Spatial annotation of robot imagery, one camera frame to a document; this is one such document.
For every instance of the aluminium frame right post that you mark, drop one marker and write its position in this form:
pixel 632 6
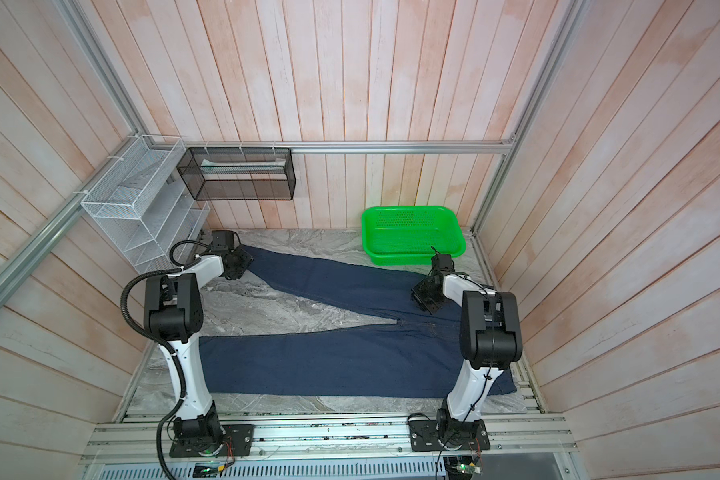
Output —
pixel 565 34

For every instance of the aluminium frame left bar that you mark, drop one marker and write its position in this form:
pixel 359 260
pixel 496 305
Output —
pixel 22 264

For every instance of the aluminium front rail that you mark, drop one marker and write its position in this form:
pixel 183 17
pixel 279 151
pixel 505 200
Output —
pixel 334 436

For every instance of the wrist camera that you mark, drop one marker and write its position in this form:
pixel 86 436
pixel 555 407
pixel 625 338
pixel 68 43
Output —
pixel 223 242
pixel 442 264

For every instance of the aluminium frame bar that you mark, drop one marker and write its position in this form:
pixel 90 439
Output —
pixel 368 147
pixel 22 264

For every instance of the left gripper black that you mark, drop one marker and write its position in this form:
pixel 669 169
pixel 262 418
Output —
pixel 248 259

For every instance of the white wire mesh shelf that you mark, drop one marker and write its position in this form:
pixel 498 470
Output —
pixel 144 207

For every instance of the black mesh wall basket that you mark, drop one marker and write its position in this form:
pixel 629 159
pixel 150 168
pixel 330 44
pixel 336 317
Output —
pixel 238 173

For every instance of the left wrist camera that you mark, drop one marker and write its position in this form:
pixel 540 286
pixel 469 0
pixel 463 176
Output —
pixel 223 242

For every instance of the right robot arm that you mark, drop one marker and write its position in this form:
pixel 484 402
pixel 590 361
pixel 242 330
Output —
pixel 489 340

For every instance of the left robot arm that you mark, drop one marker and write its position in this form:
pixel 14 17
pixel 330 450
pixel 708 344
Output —
pixel 174 317

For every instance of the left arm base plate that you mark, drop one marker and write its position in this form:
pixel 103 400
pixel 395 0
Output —
pixel 232 440

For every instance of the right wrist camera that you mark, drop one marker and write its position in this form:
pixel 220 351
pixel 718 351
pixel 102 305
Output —
pixel 442 264

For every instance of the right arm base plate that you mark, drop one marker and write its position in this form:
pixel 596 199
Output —
pixel 434 436

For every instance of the dark blue denim trousers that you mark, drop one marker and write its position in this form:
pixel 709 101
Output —
pixel 405 353

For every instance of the green plastic basket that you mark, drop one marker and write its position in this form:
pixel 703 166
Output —
pixel 410 235

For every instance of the aluminium frame back bar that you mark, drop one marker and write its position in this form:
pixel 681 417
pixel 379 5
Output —
pixel 368 147

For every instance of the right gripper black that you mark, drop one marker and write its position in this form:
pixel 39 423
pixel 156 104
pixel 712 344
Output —
pixel 418 295

